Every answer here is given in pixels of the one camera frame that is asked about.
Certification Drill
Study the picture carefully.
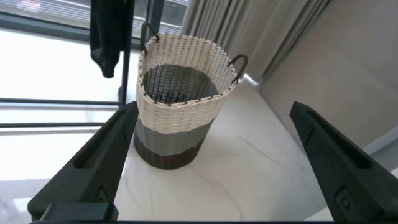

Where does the window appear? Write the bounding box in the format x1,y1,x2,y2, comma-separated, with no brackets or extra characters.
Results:
0,0,190,50

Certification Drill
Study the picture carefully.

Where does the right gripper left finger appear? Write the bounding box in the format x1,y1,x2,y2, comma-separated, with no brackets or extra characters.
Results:
27,101,139,221

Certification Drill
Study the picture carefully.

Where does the black garment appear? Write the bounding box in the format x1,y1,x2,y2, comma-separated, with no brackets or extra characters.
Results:
89,0,127,79

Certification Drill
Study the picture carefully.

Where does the black clothes rack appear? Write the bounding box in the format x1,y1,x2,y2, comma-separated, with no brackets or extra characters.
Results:
0,0,136,129

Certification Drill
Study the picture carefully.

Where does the beige curtain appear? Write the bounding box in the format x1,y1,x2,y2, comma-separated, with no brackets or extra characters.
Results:
180,0,332,82

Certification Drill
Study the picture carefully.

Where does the white laundry basket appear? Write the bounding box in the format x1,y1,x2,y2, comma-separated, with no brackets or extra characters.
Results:
132,21,249,171

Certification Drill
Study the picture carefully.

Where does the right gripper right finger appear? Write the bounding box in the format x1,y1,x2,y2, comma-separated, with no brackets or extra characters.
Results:
289,101,398,222

